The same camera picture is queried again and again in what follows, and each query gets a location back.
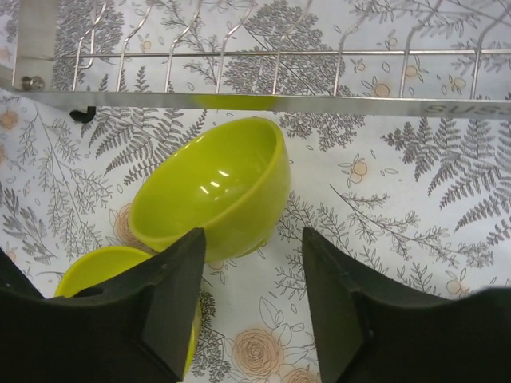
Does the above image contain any floral table mat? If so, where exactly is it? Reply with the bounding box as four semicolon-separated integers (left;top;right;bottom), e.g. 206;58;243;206
1;1;510;382

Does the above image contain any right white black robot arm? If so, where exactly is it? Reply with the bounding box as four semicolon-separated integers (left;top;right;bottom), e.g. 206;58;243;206
1;227;510;382

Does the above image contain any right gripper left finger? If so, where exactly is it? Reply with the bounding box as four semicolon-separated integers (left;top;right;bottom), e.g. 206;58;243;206
1;228;206;382

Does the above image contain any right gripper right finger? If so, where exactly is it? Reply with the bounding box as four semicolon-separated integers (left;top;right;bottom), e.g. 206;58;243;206
302;227;510;382

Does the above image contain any lime green bowl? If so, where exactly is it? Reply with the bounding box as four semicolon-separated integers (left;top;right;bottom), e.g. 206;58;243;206
53;246;203;378
129;117;291;263

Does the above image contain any steel two-tier dish rack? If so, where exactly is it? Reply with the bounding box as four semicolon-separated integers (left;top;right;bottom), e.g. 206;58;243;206
1;1;510;120

